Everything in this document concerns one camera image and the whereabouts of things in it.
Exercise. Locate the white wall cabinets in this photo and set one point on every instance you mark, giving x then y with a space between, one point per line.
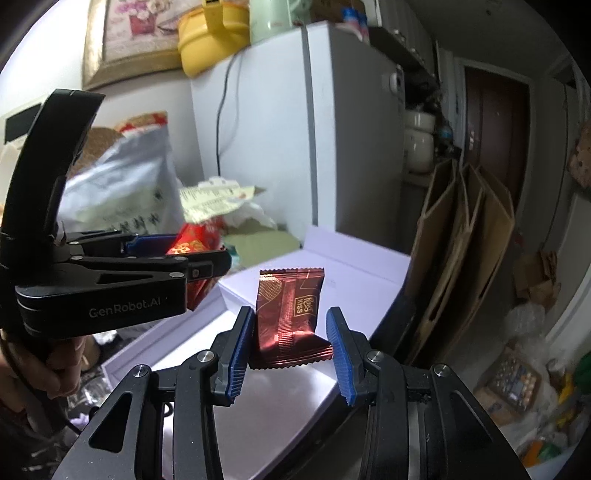
406 23

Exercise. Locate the white plastic bag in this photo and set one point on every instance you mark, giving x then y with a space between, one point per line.
526 323

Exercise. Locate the silver foil pouch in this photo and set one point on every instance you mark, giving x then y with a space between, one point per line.
124 184

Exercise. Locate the framed flower picture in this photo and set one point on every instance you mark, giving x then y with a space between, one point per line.
138 27

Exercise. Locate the dark red snack packet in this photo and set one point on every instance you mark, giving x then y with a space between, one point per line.
286 314

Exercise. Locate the owl wall hanging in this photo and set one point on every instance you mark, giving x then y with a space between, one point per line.
582 157

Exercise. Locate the lilac gift box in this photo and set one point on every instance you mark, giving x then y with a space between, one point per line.
364 286

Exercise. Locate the red printed packet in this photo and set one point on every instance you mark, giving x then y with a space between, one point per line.
147 121

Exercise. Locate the cardboard scraps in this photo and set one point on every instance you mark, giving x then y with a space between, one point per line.
535 277

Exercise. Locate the dark brown door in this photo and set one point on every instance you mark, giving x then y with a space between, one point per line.
498 129

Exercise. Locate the white refrigerator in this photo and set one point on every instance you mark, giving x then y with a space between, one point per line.
360 138

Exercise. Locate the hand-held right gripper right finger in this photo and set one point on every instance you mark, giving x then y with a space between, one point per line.
339 355

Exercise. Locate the egg carton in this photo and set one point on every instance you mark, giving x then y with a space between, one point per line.
512 381

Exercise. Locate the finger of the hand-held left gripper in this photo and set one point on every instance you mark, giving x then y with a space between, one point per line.
207 265
147 243

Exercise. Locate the white ceramic crock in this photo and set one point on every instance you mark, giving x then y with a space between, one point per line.
418 143

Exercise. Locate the yellow electric pot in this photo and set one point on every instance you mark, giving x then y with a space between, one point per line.
207 41

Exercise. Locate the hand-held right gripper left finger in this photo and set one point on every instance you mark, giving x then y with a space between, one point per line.
238 364

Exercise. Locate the small white fridge gadget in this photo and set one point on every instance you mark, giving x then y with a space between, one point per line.
396 82

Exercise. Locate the white printed paper slip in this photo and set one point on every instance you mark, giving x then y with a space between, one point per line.
212 196

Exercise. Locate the pale green electric kettle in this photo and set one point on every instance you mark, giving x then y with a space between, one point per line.
277 18

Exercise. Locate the person's left hand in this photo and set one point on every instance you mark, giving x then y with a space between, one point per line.
62 367

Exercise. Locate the cardboard box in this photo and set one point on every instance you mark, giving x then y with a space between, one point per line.
328 9

